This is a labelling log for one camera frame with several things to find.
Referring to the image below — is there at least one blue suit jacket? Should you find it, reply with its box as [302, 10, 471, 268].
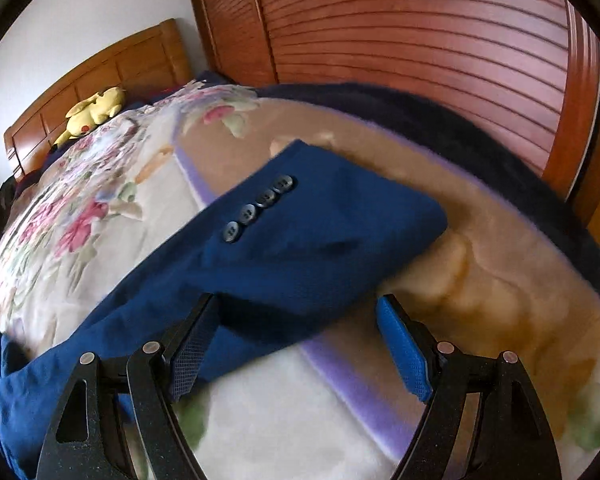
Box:
[0, 139, 448, 480]

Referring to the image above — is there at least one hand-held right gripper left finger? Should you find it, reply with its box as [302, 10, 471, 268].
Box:
[36, 292, 221, 480]

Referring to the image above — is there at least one yellow plush toy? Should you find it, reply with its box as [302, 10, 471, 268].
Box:
[54, 86, 127, 150]

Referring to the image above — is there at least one wooden headboard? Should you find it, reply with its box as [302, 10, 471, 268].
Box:
[4, 18, 191, 176]

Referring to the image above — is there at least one wooden louvered wardrobe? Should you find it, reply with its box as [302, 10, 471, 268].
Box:
[182, 0, 600, 226]

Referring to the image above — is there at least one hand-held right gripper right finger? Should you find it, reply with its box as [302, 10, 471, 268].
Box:
[376, 294, 563, 480]

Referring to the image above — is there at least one floral blanket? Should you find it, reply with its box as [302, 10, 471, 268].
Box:
[0, 82, 600, 480]

